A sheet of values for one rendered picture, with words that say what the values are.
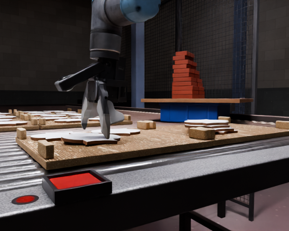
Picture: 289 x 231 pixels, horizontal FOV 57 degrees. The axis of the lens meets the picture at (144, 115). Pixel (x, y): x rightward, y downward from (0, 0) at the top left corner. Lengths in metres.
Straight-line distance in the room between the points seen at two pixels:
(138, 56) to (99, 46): 2.05
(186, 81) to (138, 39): 1.26
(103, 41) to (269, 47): 5.54
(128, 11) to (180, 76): 1.02
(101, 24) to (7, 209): 0.45
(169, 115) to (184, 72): 0.30
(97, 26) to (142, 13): 0.14
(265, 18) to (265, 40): 0.44
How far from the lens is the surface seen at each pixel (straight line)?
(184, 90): 1.54
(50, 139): 0.70
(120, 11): 0.60
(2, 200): 0.39
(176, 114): 1.37
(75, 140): 0.62
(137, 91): 2.65
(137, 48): 2.69
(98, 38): 0.65
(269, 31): 6.13
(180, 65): 1.57
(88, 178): 0.40
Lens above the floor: 1.04
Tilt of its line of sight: 4 degrees down
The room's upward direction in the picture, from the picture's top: straight up
